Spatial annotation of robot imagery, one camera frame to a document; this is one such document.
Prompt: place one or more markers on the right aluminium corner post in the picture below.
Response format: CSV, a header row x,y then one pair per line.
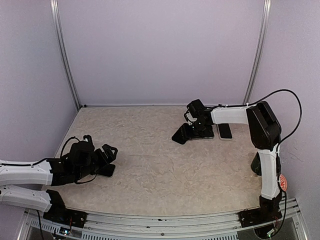
x,y
267,4

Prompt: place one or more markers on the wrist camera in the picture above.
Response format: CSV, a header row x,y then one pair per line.
x,y
87,138
189,118

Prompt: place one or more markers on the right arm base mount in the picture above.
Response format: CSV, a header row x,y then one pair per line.
x,y
267,211

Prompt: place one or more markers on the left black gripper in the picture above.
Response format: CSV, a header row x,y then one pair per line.
x,y
105,161

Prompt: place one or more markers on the aluminium corner post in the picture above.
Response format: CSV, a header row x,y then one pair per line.
x,y
267,4
63,53

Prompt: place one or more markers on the red white patterned coaster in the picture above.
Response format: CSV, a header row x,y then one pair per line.
x,y
283,182

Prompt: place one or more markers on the black phone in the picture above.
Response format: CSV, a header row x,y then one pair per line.
x,y
107,171
205,132
225,131

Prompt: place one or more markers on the black cup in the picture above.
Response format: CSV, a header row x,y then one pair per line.
x,y
256,165

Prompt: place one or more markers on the dark phone case underneath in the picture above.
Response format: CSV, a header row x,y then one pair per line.
x,y
181,136

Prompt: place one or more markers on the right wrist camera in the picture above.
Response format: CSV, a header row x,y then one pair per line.
x,y
189,118

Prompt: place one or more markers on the left aluminium corner post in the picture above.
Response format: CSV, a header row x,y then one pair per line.
x,y
63,53

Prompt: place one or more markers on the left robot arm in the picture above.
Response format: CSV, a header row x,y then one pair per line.
x,y
82,160

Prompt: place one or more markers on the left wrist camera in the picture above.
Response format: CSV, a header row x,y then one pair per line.
x,y
87,138

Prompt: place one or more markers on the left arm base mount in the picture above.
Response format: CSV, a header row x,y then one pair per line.
x,y
58,213

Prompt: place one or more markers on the aluminium front rail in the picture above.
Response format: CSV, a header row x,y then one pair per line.
x,y
219,226

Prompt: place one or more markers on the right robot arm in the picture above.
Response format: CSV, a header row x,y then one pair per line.
x,y
265,134

